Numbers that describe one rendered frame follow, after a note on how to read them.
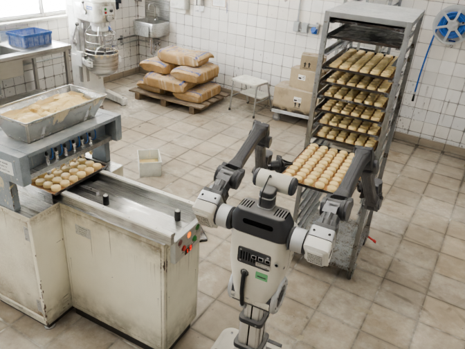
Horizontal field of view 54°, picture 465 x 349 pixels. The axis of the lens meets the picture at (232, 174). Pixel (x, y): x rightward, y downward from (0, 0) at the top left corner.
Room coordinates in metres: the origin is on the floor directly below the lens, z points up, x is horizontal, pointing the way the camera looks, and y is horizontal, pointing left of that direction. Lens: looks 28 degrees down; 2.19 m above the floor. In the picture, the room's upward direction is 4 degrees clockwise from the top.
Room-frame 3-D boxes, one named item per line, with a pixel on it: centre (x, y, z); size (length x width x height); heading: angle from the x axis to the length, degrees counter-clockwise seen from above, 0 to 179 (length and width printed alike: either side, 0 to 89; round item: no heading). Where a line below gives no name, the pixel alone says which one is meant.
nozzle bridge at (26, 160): (2.27, 0.99, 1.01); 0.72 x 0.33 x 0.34; 154
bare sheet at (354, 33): (2.94, -0.81, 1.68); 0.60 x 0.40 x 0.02; 156
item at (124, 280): (2.05, 0.54, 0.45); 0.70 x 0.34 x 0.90; 64
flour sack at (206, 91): (6.12, 0.56, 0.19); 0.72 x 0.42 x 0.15; 155
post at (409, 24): (2.56, -0.88, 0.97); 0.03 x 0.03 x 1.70; 66
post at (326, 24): (2.74, -0.47, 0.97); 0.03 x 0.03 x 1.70; 66
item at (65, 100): (2.27, 0.99, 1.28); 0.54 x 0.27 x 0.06; 154
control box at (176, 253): (1.89, 0.21, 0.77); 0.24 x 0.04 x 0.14; 154
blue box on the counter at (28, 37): (5.23, 2.42, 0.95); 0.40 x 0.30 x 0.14; 154
